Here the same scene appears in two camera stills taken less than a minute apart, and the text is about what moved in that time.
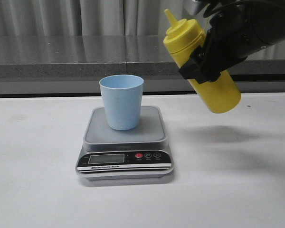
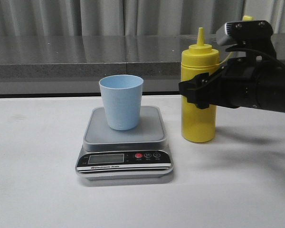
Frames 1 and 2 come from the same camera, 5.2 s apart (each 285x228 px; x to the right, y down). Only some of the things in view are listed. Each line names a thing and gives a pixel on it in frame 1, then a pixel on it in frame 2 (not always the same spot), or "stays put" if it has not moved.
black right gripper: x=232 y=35 to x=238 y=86
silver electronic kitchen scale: x=140 y=153 stays put
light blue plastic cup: x=123 y=93 stays put
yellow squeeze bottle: x=222 y=96 to x=198 y=125
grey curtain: x=82 y=17 stays put
